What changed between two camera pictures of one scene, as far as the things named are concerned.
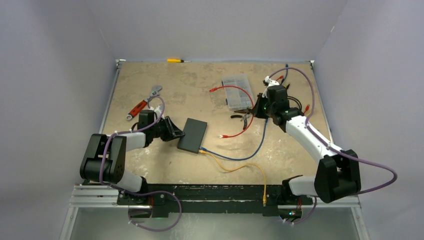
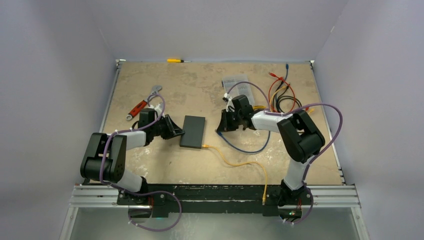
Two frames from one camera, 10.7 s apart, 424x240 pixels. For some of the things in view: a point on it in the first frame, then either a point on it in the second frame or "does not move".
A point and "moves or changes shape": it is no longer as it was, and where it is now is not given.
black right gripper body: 264,109 to 233,120
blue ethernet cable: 287,66 does not move
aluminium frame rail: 94,197 does not move
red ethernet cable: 229,136 moves or changes shape
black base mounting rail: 158,200 does not move
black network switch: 194,130 moves or changes shape
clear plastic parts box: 236,98 does not move
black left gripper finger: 176,132 does not move
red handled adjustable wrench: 154,92 does not move
